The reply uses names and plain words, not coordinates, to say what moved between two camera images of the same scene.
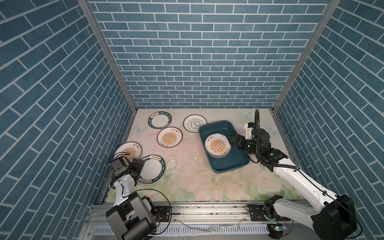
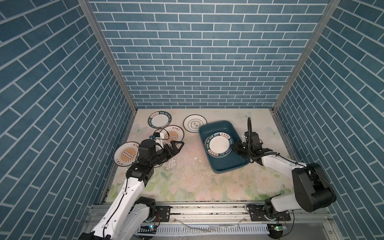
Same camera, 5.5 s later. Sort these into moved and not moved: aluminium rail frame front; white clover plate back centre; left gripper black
Moved: left gripper black
Not moved: white clover plate back centre; aluminium rail frame front
